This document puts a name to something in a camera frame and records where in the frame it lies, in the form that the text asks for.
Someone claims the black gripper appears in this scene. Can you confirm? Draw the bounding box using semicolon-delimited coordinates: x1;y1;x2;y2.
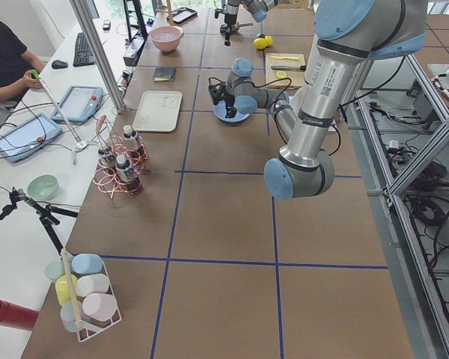
223;13;237;46
224;93;236;119

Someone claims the blue plate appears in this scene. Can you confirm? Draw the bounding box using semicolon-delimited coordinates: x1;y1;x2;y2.
213;100;250;124

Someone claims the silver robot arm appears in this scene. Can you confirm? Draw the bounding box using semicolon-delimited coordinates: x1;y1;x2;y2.
222;1;427;199
215;0;279;46

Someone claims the metal scoop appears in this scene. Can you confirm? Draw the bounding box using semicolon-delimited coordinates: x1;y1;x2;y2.
219;22;254;34

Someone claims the yellow lemon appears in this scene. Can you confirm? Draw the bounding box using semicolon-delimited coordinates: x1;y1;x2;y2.
253;37;269;50
264;35;273;48

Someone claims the yellow plastic knife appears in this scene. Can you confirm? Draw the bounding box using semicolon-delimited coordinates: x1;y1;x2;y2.
270;55;300;61

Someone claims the pink bowl with ice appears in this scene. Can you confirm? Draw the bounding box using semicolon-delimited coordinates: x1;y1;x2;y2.
150;26;183;53

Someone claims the half lemon slice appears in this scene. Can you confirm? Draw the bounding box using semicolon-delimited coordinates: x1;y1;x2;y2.
275;70;287;80

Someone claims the dark grey folded cloth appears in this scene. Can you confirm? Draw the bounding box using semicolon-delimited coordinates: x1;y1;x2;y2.
153;67;177;82

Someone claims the cream rectangular tray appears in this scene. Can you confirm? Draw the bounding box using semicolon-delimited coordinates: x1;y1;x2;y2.
132;90;183;132

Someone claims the wooden cutting board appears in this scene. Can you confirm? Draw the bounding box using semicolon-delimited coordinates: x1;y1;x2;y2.
265;53;306;89

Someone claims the dark drink bottle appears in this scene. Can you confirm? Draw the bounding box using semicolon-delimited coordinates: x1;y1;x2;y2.
116;155;142;194
123;125;140;158
98;145;116;168

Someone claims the black keyboard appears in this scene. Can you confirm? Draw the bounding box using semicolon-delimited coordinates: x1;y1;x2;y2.
73;32;95;67

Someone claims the blue teach pendant far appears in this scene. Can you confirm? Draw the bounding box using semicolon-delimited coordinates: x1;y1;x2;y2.
58;85;103;123

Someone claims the blue teach pendant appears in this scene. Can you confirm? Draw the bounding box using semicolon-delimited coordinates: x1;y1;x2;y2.
58;85;103;123
0;113;63;162

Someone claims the pink reacher stick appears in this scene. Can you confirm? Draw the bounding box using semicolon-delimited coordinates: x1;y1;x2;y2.
31;70;88;152

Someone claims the black computer mouse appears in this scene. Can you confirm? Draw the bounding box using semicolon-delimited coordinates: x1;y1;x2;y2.
52;60;68;70

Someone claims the mint green bowl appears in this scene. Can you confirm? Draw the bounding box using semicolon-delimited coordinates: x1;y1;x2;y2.
27;174;59;200

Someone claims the blue teach pendant near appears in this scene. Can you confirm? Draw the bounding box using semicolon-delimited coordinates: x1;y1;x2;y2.
0;113;63;162

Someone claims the light blue cup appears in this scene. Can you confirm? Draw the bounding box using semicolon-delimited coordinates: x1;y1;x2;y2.
72;254;103;275

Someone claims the seated person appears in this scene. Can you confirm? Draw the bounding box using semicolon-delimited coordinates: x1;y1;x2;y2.
0;21;44;103

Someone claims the white cup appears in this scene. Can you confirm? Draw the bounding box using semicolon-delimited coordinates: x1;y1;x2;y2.
76;273;110;297

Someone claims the pink cup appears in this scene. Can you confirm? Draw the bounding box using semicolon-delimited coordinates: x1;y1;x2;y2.
82;293;117;322

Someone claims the mint green cup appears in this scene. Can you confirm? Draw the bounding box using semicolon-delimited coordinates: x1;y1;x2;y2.
45;260;65;283

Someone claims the yellow cup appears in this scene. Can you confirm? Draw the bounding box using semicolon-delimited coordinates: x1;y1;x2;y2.
55;274;71;307

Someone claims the pale blue cup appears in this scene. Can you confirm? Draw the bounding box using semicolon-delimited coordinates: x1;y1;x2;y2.
60;301;79;333

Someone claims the black handled knife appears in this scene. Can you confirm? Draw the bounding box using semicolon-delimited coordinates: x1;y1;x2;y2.
271;65;307;72

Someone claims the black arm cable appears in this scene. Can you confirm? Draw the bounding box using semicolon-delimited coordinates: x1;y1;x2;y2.
252;77;341;156

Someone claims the copper wire bottle rack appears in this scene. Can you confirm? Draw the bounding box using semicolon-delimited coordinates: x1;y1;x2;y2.
93;115;149;198

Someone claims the aluminium frame post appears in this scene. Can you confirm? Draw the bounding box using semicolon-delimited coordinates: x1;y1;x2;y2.
70;0;126;114

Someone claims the wooden rack handle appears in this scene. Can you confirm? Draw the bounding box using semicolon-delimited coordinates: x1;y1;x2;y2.
61;248;84;331

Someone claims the white wire cup rack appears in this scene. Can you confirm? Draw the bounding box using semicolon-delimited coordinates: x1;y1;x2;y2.
70;263;122;343

